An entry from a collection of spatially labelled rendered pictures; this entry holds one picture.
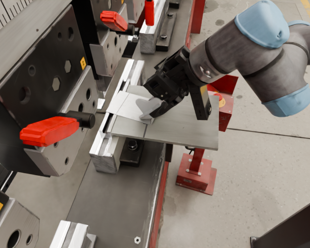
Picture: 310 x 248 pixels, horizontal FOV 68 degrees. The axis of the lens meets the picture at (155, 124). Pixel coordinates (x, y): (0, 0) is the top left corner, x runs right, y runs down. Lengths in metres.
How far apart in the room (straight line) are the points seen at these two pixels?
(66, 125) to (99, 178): 0.45
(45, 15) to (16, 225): 0.20
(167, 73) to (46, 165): 0.30
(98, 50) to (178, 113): 0.30
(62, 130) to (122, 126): 0.38
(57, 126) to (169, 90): 0.31
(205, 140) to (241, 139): 1.33
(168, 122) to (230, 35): 0.28
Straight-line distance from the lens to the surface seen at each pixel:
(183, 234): 1.51
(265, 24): 0.39
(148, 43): 1.00
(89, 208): 0.64
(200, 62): 0.43
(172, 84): 0.49
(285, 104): 0.45
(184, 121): 0.60
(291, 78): 0.44
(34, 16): 0.26
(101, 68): 0.43
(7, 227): 0.26
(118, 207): 0.63
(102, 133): 0.60
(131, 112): 0.62
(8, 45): 0.23
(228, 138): 1.87
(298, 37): 0.53
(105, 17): 0.34
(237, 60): 0.41
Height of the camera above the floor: 1.46
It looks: 52 degrees down
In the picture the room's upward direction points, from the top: straight up
